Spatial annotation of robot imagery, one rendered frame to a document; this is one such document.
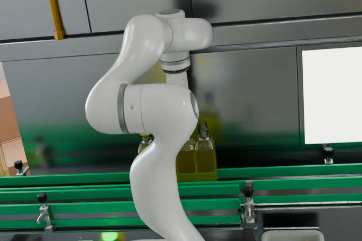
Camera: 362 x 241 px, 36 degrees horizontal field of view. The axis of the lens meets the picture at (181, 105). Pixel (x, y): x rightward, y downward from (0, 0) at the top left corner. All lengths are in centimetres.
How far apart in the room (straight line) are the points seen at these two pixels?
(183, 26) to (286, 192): 61
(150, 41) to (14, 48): 78
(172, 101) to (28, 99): 91
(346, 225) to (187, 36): 75
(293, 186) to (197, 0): 62
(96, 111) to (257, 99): 73
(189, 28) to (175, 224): 49
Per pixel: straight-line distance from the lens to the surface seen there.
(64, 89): 183
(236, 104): 172
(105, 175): 180
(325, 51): 167
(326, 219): 172
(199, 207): 160
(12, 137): 391
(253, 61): 166
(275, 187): 167
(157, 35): 114
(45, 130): 193
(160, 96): 107
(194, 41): 140
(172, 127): 107
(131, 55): 111
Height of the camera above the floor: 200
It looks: 23 degrees down
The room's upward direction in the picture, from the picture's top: 7 degrees counter-clockwise
